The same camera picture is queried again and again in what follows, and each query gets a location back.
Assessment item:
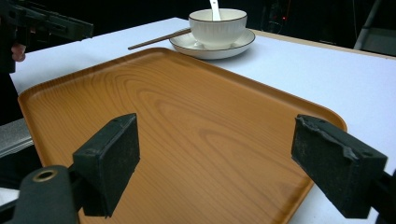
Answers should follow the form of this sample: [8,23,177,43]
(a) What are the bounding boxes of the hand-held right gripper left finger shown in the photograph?
[72,112,141,218]

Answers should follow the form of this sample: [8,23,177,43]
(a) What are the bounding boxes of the white ribbed bowl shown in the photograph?
[188,7,248,50]

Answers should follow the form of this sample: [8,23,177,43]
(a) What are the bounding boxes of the white spoon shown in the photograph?
[208,0,222,22]

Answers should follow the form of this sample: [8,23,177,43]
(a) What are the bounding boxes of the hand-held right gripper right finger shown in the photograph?
[290,114,389,219]

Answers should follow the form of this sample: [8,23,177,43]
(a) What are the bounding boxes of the wooden tray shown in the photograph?
[17,47,348,224]

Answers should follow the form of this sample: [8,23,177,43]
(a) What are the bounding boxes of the white saucer plate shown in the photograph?
[168,28,257,61]

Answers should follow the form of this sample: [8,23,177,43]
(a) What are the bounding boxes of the metal stand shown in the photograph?
[353,0,396,58]

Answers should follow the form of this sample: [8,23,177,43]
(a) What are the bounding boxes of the grey metal bar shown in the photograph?
[0,117,35,159]

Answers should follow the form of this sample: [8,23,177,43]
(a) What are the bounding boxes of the brown chopstick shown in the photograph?
[127,27,192,51]

